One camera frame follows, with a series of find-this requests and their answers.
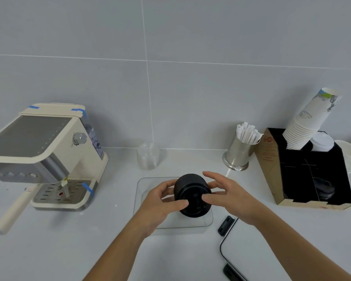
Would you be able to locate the clear plastic cup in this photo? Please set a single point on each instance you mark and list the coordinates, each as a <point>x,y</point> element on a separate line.
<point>148,158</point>

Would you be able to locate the stack of white cup lids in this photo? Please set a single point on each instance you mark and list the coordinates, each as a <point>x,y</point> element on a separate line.
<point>322,142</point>

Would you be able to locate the person's right hand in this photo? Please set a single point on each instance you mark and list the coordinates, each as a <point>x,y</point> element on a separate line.
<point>239,201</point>

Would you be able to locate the white tray with black rim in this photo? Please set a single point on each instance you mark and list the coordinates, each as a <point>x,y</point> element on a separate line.
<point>245,254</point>

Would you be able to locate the person's left forearm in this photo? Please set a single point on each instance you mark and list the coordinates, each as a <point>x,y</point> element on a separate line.
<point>120,254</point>

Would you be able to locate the clear glass tray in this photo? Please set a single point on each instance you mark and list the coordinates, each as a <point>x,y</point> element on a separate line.
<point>142,190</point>

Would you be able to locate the person's left hand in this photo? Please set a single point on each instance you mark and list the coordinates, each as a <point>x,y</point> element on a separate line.
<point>155,207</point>

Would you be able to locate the stack of black cup lids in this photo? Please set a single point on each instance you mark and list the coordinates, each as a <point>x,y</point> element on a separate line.
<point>324,187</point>

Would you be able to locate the cream espresso machine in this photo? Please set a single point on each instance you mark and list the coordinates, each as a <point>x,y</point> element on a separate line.
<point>32,143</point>

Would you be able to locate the stack of plain white cups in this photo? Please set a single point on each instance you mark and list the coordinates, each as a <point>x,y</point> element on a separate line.
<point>349,153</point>

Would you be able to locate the black latch clip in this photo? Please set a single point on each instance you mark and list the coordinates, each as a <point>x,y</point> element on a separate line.
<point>225,226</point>
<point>229,273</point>

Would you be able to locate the stack of printed paper cups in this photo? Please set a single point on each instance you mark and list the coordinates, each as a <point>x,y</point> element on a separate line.
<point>308,119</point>

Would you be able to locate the blue tape strip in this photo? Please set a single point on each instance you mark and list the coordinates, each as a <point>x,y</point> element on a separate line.
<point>33,107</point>
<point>81,112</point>
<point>87,188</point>

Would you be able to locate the person's right forearm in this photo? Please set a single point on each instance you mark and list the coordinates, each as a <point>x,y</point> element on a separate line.
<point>298,248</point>

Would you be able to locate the person's right thumb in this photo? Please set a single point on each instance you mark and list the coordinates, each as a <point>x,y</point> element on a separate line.
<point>213,198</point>

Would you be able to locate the steel cylinder holder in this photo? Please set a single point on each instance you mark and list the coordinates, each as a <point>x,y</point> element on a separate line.
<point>239,153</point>

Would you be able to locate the black round container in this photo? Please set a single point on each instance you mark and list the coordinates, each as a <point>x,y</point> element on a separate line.
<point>193,190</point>

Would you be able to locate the cardboard organizer box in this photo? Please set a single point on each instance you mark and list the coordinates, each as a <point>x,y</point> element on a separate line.
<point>301,172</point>

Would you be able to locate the silver machine knob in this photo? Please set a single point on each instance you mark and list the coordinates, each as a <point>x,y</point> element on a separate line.
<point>79,138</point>

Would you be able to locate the bundle of white wrapped straws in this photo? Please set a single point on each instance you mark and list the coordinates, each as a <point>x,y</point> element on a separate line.
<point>248,133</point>

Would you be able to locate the person's left thumb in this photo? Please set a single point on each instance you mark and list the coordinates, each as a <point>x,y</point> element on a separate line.
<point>177,205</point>

